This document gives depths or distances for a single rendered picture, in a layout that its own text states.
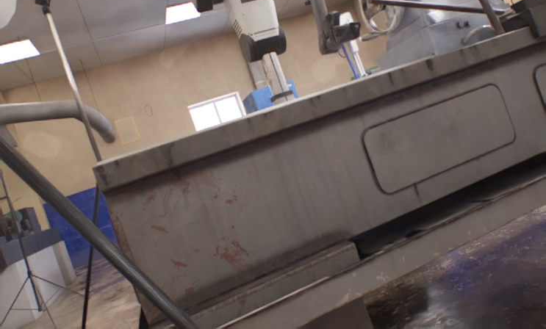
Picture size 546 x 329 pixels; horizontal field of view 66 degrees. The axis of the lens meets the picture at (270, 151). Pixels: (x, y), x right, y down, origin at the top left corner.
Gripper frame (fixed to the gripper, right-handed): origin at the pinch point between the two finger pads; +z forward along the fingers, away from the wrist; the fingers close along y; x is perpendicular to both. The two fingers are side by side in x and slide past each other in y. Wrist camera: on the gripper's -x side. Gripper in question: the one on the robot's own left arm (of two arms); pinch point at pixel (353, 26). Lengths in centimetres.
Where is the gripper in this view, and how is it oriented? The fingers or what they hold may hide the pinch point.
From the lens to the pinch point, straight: 171.6
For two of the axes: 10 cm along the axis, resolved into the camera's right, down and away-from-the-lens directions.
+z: 2.7, -1.0, -9.6
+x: 3.4, 9.4, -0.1
